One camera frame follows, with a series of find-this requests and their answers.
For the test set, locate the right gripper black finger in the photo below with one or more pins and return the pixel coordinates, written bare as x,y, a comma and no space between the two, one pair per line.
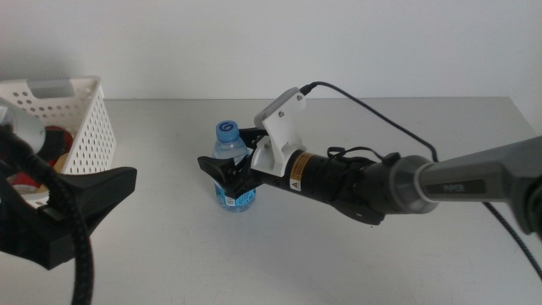
220,167
253,136

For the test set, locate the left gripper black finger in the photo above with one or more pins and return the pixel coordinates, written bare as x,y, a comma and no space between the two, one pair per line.
106,186
55,148

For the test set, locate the yellow juice bottle white cap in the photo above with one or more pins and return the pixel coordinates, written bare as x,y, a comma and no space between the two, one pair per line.
61,163

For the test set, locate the clear water bottle blue cap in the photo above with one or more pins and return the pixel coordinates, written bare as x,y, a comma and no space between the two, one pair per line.
227,130

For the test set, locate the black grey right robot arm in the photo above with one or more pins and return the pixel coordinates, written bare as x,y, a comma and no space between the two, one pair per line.
466,186

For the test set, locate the white perforated plastic basket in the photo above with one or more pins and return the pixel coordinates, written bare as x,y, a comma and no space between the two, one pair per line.
97,127

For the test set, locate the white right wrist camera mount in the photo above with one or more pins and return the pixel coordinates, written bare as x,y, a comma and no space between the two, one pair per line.
281,127

